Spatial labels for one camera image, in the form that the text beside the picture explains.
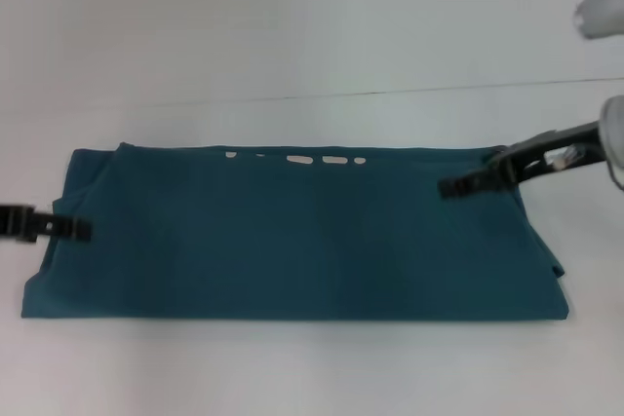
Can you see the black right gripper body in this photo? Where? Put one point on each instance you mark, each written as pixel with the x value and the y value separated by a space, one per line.
pixel 546 150

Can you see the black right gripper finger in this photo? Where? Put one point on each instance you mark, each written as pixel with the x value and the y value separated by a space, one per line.
pixel 473 184

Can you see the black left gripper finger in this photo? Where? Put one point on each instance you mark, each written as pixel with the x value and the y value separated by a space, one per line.
pixel 66 230

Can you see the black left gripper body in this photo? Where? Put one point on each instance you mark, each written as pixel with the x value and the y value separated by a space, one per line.
pixel 17 223

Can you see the teal blue t-shirt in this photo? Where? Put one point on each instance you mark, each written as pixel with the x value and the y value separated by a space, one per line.
pixel 292 240

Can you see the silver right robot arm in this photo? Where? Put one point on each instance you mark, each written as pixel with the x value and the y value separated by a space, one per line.
pixel 615 143

